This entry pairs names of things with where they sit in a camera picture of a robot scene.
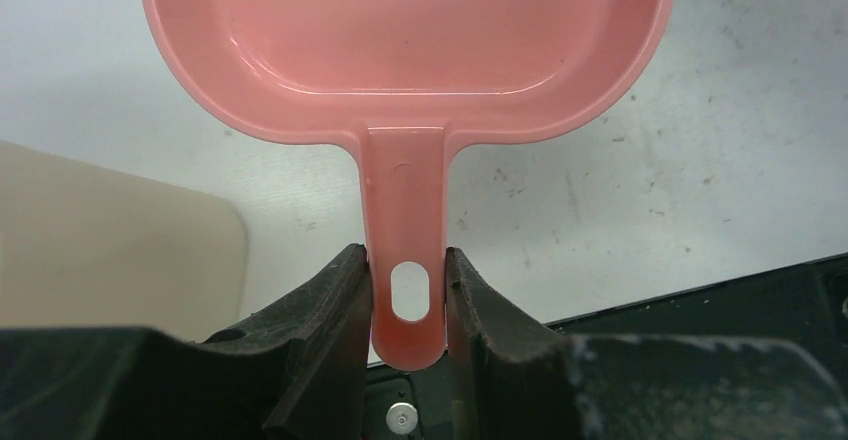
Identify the pink plastic dustpan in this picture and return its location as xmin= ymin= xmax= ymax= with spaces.
xmin=142 ymin=0 xmax=674 ymax=371

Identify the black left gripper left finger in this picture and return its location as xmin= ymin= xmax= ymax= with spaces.
xmin=1 ymin=244 xmax=372 ymax=439

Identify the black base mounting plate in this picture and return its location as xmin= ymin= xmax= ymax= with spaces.
xmin=360 ymin=254 xmax=848 ymax=440

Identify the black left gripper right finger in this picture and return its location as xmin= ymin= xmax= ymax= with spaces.
xmin=445 ymin=246 xmax=848 ymax=440

